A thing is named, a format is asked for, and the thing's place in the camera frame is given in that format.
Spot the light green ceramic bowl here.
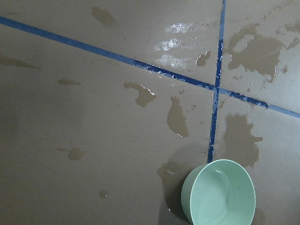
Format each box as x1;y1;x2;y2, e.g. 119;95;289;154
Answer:
181;159;256;225

